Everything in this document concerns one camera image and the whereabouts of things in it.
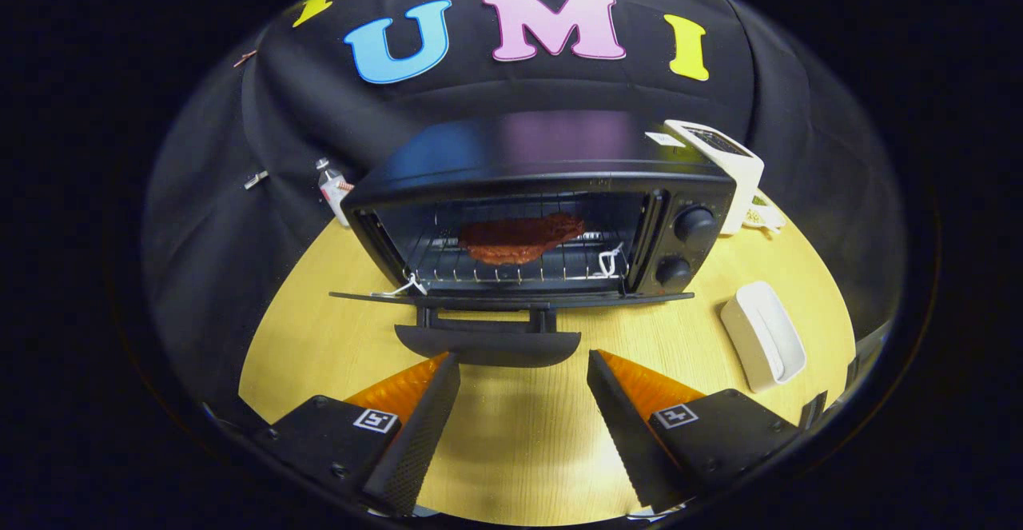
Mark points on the white slot toaster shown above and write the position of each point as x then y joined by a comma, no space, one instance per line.
743,178

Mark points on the brown meat slice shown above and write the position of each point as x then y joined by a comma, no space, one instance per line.
511,238

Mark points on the silver cloth clip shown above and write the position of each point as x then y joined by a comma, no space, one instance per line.
256,180

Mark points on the clear plastic bottle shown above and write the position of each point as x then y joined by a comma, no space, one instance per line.
334,190

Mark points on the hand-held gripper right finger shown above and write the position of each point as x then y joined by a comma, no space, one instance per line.
627,426

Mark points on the black toaster oven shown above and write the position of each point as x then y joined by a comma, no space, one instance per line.
519,154

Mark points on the white rectangular dish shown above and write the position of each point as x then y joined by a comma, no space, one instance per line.
763,338

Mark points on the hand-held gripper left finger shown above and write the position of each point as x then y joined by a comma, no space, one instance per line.
419,426

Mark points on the black backdrop cloth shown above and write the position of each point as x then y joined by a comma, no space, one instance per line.
240,138

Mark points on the pink cloth clip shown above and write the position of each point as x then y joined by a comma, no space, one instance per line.
244,58

